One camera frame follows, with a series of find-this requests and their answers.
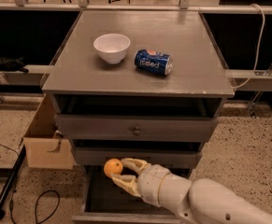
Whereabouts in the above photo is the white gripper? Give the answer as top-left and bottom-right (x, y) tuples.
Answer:
(110, 157), (171, 208)

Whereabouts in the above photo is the orange fruit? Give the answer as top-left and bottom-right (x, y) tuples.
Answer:
(104, 159), (123, 177)

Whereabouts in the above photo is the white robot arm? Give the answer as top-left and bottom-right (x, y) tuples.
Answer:
(106, 158), (272, 224)

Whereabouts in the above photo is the grey bottom drawer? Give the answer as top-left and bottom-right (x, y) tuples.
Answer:
(72, 166), (185, 224)

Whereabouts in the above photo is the grey drawer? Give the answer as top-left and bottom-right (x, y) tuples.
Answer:
(72, 166), (185, 224)
(73, 147), (202, 169)
(55, 114), (218, 143)

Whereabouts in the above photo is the grey middle drawer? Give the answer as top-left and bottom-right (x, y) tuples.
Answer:
(73, 147), (202, 169)

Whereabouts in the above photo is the grey top drawer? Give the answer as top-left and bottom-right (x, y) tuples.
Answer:
(55, 114), (218, 143)

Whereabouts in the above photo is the grey drawer cabinet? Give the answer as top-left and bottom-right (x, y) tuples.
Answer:
(43, 10), (234, 224)

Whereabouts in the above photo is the cardboard box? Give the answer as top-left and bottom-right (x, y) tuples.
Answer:
(23, 96), (75, 170)

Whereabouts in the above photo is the blue Pepsi can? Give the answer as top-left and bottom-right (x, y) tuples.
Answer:
(135, 49), (173, 76)

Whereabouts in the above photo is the white bowl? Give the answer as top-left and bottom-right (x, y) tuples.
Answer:
(93, 34), (131, 64)

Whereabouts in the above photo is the black bar on floor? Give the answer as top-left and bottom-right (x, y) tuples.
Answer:
(0, 147), (26, 220)

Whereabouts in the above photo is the black floor cable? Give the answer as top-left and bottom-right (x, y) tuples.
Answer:
(0, 133), (61, 224)

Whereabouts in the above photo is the white cable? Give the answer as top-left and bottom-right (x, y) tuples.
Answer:
(232, 3), (266, 90)

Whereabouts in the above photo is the black object on rail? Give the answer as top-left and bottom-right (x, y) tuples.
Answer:
(0, 57), (29, 73)

